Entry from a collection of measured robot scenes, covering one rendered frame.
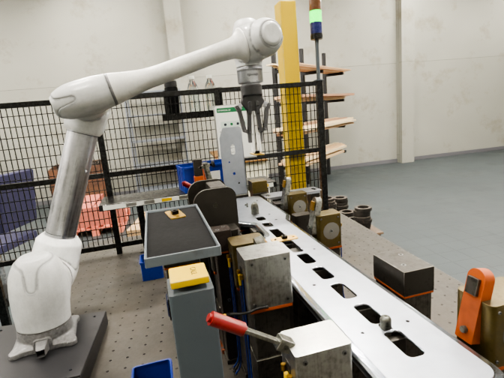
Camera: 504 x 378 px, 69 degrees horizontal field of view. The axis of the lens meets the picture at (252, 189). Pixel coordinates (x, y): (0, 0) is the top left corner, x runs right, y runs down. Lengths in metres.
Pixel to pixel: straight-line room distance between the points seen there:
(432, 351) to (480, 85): 9.73
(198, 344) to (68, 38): 7.56
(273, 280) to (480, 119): 9.71
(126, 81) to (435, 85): 8.70
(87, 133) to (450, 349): 1.19
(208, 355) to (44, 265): 0.75
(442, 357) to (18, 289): 1.09
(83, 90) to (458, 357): 1.12
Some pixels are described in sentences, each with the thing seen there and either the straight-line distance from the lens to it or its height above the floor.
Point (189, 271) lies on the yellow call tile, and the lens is 0.62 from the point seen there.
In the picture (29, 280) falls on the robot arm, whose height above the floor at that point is 0.98.
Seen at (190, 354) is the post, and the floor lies 1.04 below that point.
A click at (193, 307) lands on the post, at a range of 0.61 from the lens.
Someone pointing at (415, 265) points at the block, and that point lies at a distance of 0.94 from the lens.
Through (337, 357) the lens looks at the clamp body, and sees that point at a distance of 0.61.
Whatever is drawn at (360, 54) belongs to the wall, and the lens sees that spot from 8.65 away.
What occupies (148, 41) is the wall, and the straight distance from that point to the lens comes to 7.78.
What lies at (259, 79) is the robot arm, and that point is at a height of 1.51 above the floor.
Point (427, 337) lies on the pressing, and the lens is 0.75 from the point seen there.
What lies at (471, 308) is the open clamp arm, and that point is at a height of 1.04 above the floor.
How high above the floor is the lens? 1.40
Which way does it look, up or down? 12 degrees down
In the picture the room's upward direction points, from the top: 5 degrees counter-clockwise
